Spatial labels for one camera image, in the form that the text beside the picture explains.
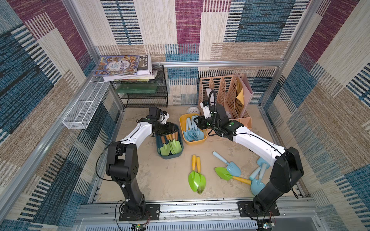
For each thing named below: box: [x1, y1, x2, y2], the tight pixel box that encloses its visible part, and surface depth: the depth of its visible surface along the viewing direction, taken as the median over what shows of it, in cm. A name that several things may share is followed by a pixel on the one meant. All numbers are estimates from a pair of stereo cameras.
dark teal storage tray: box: [155, 130, 184, 160], surface depth 94 cm
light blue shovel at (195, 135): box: [190, 115, 200, 142], surface depth 99 cm
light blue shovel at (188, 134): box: [183, 117, 195, 142], surface depth 102 cm
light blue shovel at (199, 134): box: [194, 128, 205, 141], surface depth 102 cm
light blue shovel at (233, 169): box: [211, 151, 242, 178], surface depth 89 cm
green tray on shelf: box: [115, 82, 159, 94], surface depth 101 cm
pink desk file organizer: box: [198, 74, 252, 129], surface depth 107 cm
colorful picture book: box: [94, 55, 141, 77], surface depth 83 cm
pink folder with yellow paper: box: [235, 73, 254, 118], surface depth 93 cm
